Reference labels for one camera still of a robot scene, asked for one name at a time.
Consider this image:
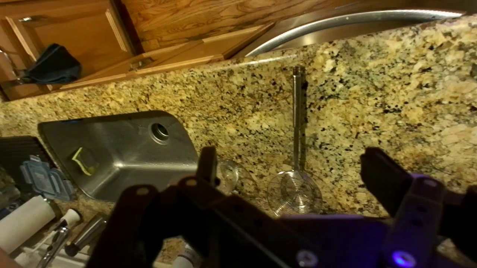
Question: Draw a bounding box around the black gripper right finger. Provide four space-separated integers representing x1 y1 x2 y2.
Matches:
359 147 477 268

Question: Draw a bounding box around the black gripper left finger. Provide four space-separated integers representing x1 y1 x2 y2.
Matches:
86 145 319 268

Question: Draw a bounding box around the small clear glass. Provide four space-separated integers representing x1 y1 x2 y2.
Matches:
214 158 243 197

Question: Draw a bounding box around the chrome kitchen faucet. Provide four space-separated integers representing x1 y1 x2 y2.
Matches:
34 212 109 268

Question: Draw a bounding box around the stainless steel sink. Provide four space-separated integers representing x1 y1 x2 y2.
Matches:
37 109 201 203

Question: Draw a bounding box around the blue dish cloth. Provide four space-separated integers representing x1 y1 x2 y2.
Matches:
18 154 77 202

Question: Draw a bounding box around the white paper towel roll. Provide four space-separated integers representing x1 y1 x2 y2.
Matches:
0 194 58 257

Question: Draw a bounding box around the dark hanging towel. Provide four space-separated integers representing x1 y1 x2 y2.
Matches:
19 42 83 87

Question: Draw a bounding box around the curved chrome appliance handle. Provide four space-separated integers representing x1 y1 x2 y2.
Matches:
244 8 465 60

